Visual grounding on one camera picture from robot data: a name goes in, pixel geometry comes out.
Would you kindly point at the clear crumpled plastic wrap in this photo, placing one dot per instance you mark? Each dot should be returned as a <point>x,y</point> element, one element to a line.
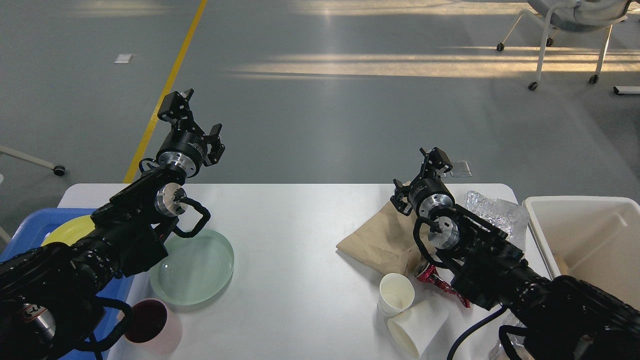
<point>509,217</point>

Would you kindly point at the upright white paper cup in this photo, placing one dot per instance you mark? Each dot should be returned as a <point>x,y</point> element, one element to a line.
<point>396,294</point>

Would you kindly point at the white bar on floor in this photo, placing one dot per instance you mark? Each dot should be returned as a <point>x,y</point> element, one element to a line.
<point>622,90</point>

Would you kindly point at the white rolling chair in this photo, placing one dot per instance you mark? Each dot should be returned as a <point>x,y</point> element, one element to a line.
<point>572,16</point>

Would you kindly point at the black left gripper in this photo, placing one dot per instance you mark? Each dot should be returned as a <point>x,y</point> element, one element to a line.
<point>181,147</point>

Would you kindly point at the lying white paper cup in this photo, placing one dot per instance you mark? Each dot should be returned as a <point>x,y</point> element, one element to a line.
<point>415,328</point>

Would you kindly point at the red crushed wrapper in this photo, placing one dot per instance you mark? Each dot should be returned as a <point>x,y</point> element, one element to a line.
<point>428,273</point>

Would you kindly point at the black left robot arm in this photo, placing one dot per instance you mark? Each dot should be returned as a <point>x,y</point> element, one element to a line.
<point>50,303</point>

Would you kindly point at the pale green plate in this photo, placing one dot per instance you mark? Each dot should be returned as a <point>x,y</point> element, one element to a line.
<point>195,269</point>

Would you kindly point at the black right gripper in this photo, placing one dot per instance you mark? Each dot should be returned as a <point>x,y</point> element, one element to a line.
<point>429,193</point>

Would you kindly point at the yellow plate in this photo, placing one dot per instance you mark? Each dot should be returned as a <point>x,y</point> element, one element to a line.
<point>71,231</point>

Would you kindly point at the white caster leg left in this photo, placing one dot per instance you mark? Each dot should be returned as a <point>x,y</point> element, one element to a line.
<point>58,169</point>

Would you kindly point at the brown paper bag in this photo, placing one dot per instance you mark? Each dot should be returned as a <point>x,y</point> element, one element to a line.
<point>385,242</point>

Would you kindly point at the blue plastic tray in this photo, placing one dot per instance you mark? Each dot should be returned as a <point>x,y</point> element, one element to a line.
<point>33,231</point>

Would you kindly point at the clear floor plate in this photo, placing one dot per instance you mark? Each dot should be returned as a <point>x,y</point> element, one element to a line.
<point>459,169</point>

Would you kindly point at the white plastic bin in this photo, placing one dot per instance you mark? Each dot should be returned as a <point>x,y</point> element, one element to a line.
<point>591,238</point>

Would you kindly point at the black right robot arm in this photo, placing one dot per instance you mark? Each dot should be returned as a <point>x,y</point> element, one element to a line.
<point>562,319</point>

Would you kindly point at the pink mug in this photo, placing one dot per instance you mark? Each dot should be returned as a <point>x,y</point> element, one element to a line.
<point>154,328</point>

